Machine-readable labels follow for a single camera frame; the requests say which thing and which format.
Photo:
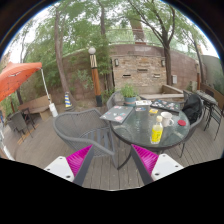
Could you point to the yellow-labelled clear drink bottle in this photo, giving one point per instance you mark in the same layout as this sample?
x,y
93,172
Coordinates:
x,y
156,134

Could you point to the grey laptop with stickers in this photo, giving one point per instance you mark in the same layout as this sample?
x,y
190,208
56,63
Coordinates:
x,y
116,114

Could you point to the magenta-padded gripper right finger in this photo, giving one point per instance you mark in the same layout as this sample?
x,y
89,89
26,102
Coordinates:
x,y
148,160

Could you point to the white ceramic mug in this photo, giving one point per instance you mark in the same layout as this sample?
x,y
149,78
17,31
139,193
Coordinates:
x,y
166,119

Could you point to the yellow square card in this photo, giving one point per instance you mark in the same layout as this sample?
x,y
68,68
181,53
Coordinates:
x,y
153,111

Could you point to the globe-topped striped lamp post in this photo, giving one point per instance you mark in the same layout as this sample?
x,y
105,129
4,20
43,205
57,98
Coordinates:
x,y
96,80

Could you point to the orange patio umbrella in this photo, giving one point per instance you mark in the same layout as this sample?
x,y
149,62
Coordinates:
x,y
16,76

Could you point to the dark wicker patio chair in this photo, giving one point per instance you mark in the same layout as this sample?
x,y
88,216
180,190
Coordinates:
x,y
18,121

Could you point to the green plant in teal pot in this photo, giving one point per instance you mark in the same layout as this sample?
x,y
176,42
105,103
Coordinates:
x,y
129,95

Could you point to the white sticker sheet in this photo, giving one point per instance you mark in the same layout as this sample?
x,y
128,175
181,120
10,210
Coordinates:
x,y
143,102

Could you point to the tall leafy tree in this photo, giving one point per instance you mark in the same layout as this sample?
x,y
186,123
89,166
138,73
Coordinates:
x,y
59,60
167,60

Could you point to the blue yellow striped cone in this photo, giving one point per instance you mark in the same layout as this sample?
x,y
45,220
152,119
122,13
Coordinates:
x,y
68,101

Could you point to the grey wall utility box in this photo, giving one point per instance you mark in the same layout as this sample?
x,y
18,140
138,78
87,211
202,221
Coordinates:
x,y
174,79

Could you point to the black laptop with stickers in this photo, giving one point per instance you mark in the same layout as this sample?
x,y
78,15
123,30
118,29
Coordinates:
x,y
165,105

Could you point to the black metal patio chair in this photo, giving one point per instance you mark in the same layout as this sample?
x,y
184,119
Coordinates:
x,y
216,111

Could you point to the flat round red coaster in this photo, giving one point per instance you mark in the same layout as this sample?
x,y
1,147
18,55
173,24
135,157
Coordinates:
x,y
181,122

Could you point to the wooden bench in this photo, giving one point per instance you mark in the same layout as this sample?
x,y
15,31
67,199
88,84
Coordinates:
x,y
33,105

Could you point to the small blue sticker card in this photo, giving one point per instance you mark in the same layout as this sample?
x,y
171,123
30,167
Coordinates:
x,y
140,109

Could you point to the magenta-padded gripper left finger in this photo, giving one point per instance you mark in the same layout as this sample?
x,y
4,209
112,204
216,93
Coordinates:
x,y
77,160

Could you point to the black metal patio table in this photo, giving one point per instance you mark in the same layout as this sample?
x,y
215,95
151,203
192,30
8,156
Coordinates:
x,y
206,97

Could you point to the black backpack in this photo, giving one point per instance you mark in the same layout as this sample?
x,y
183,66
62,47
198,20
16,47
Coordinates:
x,y
191,108

